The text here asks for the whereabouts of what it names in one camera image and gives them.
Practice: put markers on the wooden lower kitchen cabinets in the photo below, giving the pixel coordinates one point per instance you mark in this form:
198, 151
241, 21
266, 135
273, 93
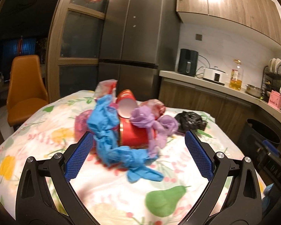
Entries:
230, 113

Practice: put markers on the red round tin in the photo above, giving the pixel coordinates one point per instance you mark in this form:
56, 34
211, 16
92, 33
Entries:
132, 136

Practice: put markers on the wall power socket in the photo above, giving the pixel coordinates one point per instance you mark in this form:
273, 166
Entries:
198, 37

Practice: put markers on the orange chair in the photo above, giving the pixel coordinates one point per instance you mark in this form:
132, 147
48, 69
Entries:
27, 93

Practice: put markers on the cooking oil bottle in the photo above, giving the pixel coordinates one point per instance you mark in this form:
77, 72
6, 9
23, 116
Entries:
236, 76

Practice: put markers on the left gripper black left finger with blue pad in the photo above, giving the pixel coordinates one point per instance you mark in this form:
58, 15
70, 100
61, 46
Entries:
34, 203

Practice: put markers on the black crumpled plastic bag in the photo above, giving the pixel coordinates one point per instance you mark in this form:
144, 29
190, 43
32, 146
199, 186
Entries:
190, 121

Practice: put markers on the pink red crumpled wrapper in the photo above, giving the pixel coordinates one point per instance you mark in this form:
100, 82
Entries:
157, 107

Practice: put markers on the stainless steel bowl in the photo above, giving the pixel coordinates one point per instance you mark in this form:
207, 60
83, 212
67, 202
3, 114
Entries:
253, 91

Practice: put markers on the wooden upper wall cabinet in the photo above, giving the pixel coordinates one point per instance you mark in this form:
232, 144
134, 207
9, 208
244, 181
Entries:
258, 20

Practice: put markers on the blue glove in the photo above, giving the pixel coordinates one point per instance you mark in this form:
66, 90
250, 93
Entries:
102, 122

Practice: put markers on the white slow cooker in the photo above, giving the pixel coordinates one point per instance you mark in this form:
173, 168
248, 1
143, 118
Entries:
215, 75

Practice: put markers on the black trash bin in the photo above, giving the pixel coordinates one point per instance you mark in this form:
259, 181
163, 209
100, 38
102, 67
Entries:
257, 135

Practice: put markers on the black dish rack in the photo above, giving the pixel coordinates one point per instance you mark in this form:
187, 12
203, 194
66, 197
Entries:
271, 79

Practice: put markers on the black air fryer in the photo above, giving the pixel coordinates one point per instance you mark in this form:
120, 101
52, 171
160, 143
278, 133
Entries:
188, 62

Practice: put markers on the magenta crumpled plastic bag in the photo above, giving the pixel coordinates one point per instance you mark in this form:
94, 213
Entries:
80, 124

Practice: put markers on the purple glove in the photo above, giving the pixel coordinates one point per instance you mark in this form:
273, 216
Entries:
157, 130

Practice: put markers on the dark grey refrigerator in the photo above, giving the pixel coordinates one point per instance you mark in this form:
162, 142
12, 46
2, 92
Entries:
140, 39

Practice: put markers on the red white snack wrapper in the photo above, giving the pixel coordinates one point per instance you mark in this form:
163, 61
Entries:
106, 87

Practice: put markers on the pink utensil holder box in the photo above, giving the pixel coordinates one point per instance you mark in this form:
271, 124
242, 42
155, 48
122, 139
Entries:
275, 100

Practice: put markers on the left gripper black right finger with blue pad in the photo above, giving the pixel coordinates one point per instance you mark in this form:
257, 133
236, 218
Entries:
242, 204

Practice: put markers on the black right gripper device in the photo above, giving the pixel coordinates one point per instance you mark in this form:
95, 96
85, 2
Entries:
269, 161

